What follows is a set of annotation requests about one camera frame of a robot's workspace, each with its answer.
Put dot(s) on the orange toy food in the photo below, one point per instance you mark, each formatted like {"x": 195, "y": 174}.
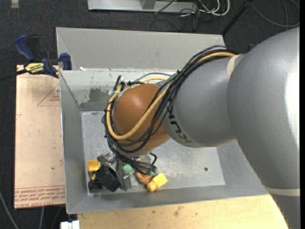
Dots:
{"x": 142, "y": 178}

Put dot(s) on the yellow angular block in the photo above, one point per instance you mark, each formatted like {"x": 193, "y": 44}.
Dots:
{"x": 159, "y": 180}

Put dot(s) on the clear glass thing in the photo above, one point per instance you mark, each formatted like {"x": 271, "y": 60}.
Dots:
{"x": 106, "y": 158}

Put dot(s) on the brown cardboard board, red print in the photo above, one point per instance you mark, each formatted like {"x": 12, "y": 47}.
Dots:
{"x": 38, "y": 132}

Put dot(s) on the grey metal bin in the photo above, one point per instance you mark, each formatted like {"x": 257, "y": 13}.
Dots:
{"x": 133, "y": 46}

